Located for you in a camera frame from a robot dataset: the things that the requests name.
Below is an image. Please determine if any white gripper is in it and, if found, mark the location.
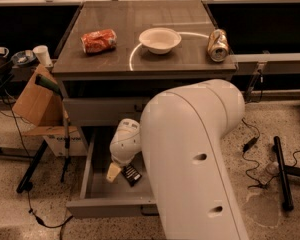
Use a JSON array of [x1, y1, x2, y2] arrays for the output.
[[106, 119, 141, 183]]

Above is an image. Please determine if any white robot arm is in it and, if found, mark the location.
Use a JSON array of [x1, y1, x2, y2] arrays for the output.
[[107, 79, 249, 240]]

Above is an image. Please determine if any open grey middle drawer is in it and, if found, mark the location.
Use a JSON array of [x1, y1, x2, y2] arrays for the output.
[[67, 127, 159, 218]]

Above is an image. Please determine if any closed grey upper drawer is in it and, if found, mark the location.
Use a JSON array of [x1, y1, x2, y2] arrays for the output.
[[63, 97, 149, 127]]

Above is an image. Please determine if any grey drawer cabinet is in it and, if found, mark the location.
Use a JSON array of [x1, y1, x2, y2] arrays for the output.
[[53, 0, 237, 146]]

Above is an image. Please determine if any white printed box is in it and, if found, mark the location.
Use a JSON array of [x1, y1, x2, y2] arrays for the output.
[[44, 130, 86, 156]]

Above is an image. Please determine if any black table leg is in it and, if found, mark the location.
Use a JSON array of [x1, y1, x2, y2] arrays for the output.
[[16, 141, 48, 193]]

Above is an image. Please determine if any brown cardboard box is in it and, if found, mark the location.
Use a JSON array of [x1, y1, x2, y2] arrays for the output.
[[13, 64, 64, 136]]

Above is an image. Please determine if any crushed orange soda can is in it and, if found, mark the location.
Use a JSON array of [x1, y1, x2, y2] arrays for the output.
[[81, 29, 117, 54]]

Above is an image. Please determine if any white paper cup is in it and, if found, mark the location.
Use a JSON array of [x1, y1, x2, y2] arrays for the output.
[[33, 45, 53, 67]]

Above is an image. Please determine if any white paper bowl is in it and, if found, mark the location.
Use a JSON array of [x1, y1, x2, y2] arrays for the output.
[[139, 27, 182, 55]]

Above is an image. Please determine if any blue bowl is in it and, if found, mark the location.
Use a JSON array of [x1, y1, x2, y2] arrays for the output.
[[12, 50, 36, 67]]

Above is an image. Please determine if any gold soda can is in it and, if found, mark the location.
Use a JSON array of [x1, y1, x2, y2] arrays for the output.
[[207, 29, 229, 62]]

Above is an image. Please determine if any black chair leg base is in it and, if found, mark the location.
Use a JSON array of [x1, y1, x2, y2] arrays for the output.
[[273, 136, 300, 211]]

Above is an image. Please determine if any black floor cable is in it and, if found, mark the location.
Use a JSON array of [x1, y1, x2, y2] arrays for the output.
[[26, 190, 74, 230]]

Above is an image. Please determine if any black power adapter cable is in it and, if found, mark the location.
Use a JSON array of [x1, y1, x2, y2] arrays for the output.
[[239, 117, 278, 190]]

